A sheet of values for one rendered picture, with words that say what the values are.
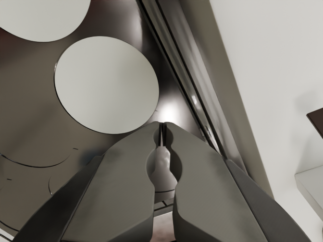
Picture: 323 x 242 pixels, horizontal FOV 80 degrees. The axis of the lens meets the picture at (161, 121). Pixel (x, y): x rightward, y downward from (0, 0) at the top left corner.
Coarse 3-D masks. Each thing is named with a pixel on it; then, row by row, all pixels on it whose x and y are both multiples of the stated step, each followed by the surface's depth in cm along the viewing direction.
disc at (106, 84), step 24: (72, 48) 17; (96, 48) 17; (120, 48) 17; (72, 72) 18; (96, 72) 18; (120, 72) 18; (144, 72) 18; (72, 96) 19; (96, 96) 19; (120, 96) 19; (144, 96) 19; (96, 120) 21; (120, 120) 21; (144, 120) 21
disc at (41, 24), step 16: (0, 0) 15; (16, 0) 15; (32, 0) 15; (48, 0) 15; (64, 0) 15; (80, 0) 15; (0, 16) 16; (16, 16) 16; (32, 16) 16; (48, 16) 16; (64, 16) 16; (80, 16) 16; (16, 32) 16; (32, 32) 16; (48, 32) 16; (64, 32) 16
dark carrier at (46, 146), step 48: (96, 0) 15; (0, 48) 17; (48, 48) 17; (144, 48) 17; (0, 96) 19; (48, 96) 19; (0, 144) 22; (48, 144) 22; (96, 144) 22; (0, 192) 26; (48, 192) 26
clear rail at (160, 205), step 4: (164, 200) 28; (168, 200) 27; (172, 200) 27; (156, 204) 28; (160, 204) 28; (164, 204) 28; (168, 204) 27; (172, 204) 27; (156, 208) 28; (160, 208) 28
